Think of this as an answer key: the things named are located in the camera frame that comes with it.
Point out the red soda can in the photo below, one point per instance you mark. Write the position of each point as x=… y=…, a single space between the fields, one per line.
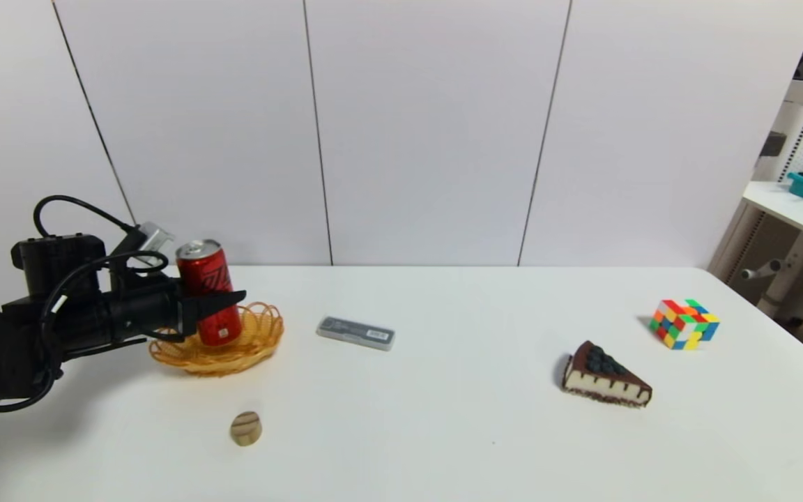
x=203 y=272

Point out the grey pencil case box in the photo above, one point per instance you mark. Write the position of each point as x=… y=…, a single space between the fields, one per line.
x=356 y=333

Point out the small round wooden block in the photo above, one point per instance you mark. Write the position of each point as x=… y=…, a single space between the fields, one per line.
x=245 y=428

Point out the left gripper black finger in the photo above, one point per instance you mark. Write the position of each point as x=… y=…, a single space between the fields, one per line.
x=210 y=307

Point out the chocolate blueberry cake slice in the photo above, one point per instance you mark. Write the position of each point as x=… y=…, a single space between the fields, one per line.
x=603 y=385

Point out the yellow woven basket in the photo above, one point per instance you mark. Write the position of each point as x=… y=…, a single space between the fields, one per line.
x=234 y=360

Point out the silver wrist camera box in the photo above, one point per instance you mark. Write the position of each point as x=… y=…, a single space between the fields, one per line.
x=155 y=237

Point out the white side table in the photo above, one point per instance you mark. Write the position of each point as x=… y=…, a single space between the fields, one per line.
x=785 y=206

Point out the colourful puzzle cube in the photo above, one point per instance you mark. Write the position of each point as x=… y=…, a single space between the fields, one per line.
x=684 y=325

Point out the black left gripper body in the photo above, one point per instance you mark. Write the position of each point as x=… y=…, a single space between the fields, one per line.
x=186 y=307

